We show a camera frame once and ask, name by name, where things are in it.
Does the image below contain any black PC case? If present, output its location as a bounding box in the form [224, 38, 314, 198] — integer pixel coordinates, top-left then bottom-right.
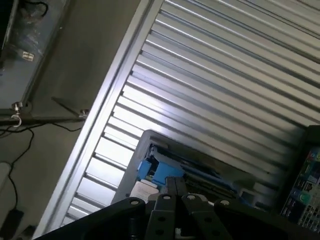
[278, 124, 320, 227]

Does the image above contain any grey parts rack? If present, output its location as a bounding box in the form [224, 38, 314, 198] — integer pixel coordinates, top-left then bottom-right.
[111, 129, 261, 208]

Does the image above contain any black power adapter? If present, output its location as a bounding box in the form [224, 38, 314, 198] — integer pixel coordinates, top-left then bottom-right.
[4, 209, 25, 227]

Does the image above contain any thin black floor cable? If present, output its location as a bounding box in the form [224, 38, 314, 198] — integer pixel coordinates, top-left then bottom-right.
[0, 122, 85, 213]

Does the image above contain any silver CPU chip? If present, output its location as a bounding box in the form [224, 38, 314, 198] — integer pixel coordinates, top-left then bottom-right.
[134, 180, 160, 200]

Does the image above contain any blue panel metal frame cart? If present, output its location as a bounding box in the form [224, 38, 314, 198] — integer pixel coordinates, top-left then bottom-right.
[0, 0, 67, 108]

